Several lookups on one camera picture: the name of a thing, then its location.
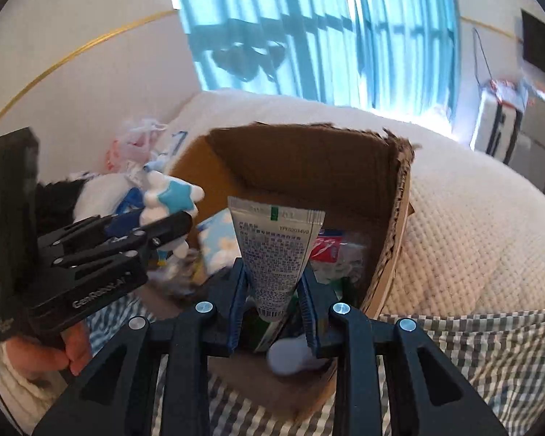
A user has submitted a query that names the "black cloth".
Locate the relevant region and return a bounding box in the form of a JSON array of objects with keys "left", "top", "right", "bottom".
[{"left": 36, "top": 179, "right": 89, "bottom": 232}]

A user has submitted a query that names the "white appliance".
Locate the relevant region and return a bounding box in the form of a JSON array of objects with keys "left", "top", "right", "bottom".
[{"left": 471, "top": 82, "right": 528, "bottom": 164}]

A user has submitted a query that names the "white plush toy blue star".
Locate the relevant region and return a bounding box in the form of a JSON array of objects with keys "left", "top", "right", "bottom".
[{"left": 138, "top": 168, "right": 206, "bottom": 270}]

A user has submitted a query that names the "blue floral tissue pack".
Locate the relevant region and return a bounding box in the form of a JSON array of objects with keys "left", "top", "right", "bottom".
[{"left": 195, "top": 211, "right": 247, "bottom": 277}]

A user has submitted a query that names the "grey cabinet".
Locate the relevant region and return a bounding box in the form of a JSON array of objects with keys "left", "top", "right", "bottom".
[{"left": 504, "top": 95, "right": 545, "bottom": 205}]

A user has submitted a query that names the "blue window curtain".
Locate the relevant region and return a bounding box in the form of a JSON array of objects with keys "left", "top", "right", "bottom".
[{"left": 166, "top": 0, "right": 464, "bottom": 139}]

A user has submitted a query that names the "person's left hand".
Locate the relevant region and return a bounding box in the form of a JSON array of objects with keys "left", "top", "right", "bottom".
[{"left": 4, "top": 322, "right": 94, "bottom": 379}]

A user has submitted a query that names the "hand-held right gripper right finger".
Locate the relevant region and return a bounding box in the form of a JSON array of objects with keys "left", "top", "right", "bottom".
[{"left": 297, "top": 272, "right": 509, "bottom": 436}]

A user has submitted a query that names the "grey checked blanket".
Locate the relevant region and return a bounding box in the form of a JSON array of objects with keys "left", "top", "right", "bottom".
[{"left": 86, "top": 302, "right": 545, "bottom": 436}]

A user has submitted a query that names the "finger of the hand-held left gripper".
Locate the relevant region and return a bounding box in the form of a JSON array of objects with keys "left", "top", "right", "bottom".
[
  {"left": 36, "top": 215, "right": 139, "bottom": 259},
  {"left": 50, "top": 211, "right": 194, "bottom": 282}
]

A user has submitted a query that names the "cardboard box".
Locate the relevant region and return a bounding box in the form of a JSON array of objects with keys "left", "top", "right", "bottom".
[{"left": 157, "top": 122, "right": 416, "bottom": 423}]

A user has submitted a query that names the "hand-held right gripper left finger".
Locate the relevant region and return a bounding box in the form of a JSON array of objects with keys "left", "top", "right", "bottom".
[{"left": 32, "top": 259, "right": 250, "bottom": 436}]

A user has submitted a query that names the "white cloth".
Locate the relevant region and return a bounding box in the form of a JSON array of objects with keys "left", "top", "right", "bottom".
[{"left": 70, "top": 173, "right": 141, "bottom": 221}]

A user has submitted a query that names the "white toothpaste tube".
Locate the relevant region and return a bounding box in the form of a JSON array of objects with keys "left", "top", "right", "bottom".
[{"left": 227, "top": 195, "right": 328, "bottom": 375}]

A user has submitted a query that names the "pink white plastic bag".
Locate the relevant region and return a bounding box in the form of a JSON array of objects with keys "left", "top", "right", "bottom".
[{"left": 109, "top": 118, "right": 173, "bottom": 178}]

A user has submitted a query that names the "beige quilted cover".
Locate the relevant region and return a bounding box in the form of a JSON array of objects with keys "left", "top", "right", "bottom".
[{"left": 166, "top": 88, "right": 545, "bottom": 328}]

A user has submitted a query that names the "clear floss pick jar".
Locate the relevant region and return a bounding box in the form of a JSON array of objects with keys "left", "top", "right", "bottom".
[{"left": 309, "top": 229, "right": 368, "bottom": 291}]

